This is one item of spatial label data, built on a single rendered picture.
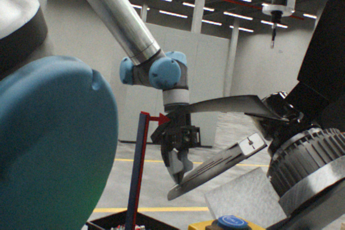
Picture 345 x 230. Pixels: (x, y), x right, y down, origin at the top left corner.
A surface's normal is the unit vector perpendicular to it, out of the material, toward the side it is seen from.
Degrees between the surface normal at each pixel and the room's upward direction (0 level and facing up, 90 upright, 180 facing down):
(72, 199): 97
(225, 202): 55
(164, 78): 90
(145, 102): 90
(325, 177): 69
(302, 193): 88
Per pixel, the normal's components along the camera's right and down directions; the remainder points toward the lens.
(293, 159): -0.67, -0.27
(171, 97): -0.37, -0.15
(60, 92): 0.89, 0.25
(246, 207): -0.15, -0.55
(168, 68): 0.41, 0.11
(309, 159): -0.48, -0.43
